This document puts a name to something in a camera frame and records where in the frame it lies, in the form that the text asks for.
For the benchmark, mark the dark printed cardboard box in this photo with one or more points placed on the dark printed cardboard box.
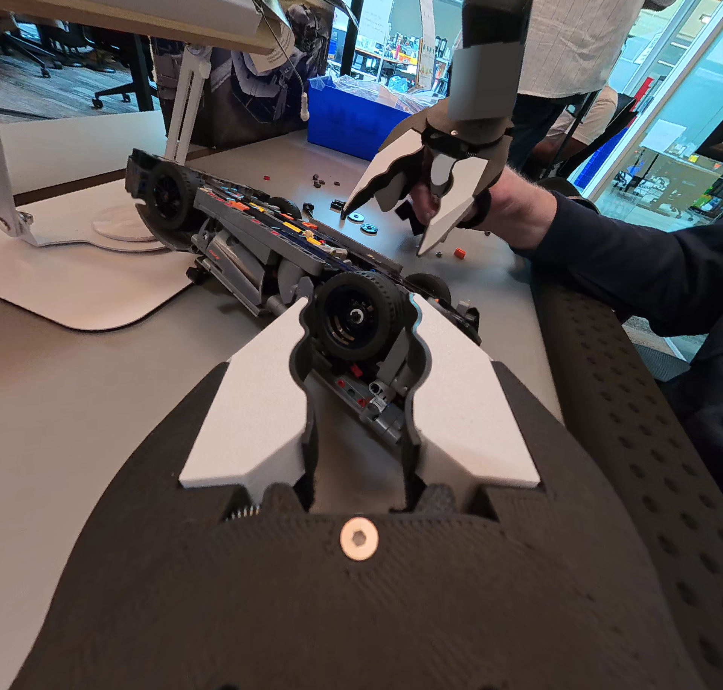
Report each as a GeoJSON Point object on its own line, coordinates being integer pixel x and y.
{"type": "Point", "coordinates": [254, 103]}

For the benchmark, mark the white paper tag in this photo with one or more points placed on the white paper tag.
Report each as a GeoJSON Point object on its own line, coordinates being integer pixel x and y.
{"type": "Point", "coordinates": [274, 52]}

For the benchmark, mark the black office chair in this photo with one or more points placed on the black office chair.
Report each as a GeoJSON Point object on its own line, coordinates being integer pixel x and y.
{"type": "Point", "coordinates": [130, 52]}

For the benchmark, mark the clear plastic bags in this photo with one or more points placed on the clear plastic bags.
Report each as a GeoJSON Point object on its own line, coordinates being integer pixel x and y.
{"type": "Point", "coordinates": [390, 88]}

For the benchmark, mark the person's right hand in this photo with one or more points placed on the person's right hand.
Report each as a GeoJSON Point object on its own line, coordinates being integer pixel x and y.
{"type": "Point", "coordinates": [519, 210]}

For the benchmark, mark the lego car model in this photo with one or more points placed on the lego car model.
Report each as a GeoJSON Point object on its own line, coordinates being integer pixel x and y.
{"type": "Point", "coordinates": [254, 238]}

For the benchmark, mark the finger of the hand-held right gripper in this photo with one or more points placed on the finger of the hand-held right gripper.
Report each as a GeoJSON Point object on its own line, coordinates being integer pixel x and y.
{"type": "Point", "coordinates": [384, 165]}
{"type": "Point", "coordinates": [457, 204]}

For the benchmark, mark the person's right forearm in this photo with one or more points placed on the person's right forearm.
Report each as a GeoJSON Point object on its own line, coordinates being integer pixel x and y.
{"type": "Point", "coordinates": [621, 261]}

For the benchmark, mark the black pole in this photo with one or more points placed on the black pole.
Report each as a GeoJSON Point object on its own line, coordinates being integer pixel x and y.
{"type": "Point", "coordinates": [354, 23]}

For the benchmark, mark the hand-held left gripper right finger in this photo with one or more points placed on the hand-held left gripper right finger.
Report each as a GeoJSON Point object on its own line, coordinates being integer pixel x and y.
{"type": "Point", "coordinates": [474, 419]}

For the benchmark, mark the white book stand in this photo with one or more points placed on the white book stand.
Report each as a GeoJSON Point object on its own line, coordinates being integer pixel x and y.
{"type": "Point", "coordinates": [84, 283]}

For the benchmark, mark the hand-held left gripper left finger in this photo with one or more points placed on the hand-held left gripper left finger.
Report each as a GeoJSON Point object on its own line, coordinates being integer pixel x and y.
{"type": "Point", "coordinates": [248, 419]}

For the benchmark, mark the blue plastic storage bin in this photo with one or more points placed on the blue plastic storage bin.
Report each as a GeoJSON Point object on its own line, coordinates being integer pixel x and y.
{"type": "Point", "coordinates": [350, 119]}

